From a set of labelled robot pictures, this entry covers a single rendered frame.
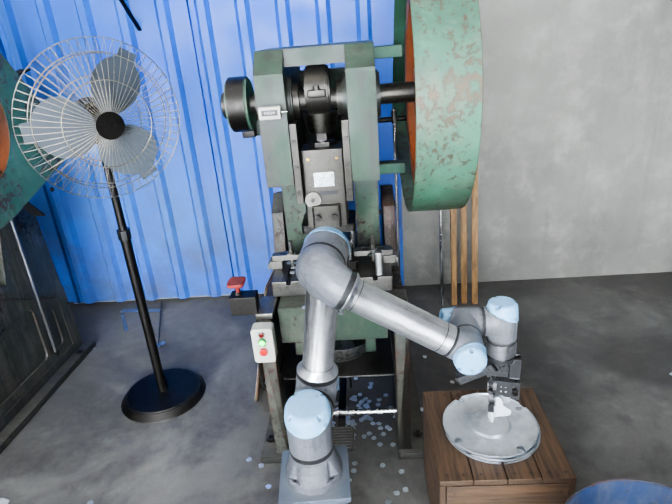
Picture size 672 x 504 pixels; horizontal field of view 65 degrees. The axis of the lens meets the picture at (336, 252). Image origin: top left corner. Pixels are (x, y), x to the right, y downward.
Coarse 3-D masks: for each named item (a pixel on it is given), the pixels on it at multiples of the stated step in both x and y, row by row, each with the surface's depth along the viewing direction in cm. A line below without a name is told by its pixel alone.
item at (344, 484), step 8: (336, 448) 149; (344, 448) 148; (288, 456) 147; (344, 456) 146; (344, 464) 143; (344, 472) 140; (280, 480) 139; (344, 480) 138; (280, 488) 137; (288, 488) 137; (336, 488) 136; (344, 488) 135; (280, 496) 135; (288, 496) 134; (296, 496) 134; (304, 496) 134; (312, 496) 134; (320, 496) 134; (328, 496) 133; (336, 496) 133; (344, 496) 133
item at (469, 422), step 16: (464, 400) 175; (480, 400) 175; (512, 400) 173; (448, 416) 169; (464, 416) 168; (480, 416) 167; (512, 416) 167; (528, 416) 166; (448, 432) 162; (464, 432) 162; (480, 432) 160; (496, 432) 160; (512, 432) 160; (528, 432) 160; (464, 448) 155; (480, 448) 155; (496, 448) 155; (512, 448) 154; (528, 448) 153
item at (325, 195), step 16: (304, 144) 191; (320, 144) 183; (336, 144) 186; (304, 160) 181; (320, 160) 181; (336, 160) 181; (304, 176) 184; (320, 176) 183; (336, 176) 183; (304, 192) 186; (320, 192) 186; (336, 192) 185; (320, 208) 185; (336, 208) 185; (320, 224) 187; (336, 224) 187
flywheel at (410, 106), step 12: (408, 0) 182; (408, 12) 184; (408, 24) 190; (408, 36) 195; (408, 48) 199; (408, 60) 202; (408, 72) 205; (408, 108) 209; (408, 120) 209; (408, 132) 210; (408, 144) 213
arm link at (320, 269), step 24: (312, 264) 116; (336, 264) 116; (312, 288) 116; (336, 288) 114; (360, 288) 116; (360, 312) 117; (384, 312) 116; (408, 312) 117; (408, 336) 118; (432, 336) 117; (456, 336) 118; (480, 336) 123; (456, 360) 117; (480, 360) 116
